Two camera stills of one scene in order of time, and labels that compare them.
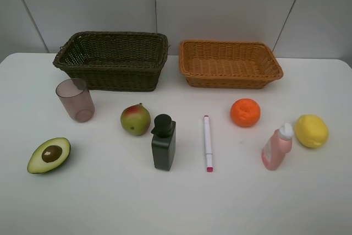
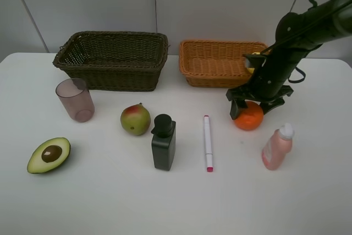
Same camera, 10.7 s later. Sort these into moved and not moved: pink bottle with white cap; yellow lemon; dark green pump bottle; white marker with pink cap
Moved: yellow lemon
Not moved: pink bottle with white cap; white marker with pink cap; dark green pump bottle
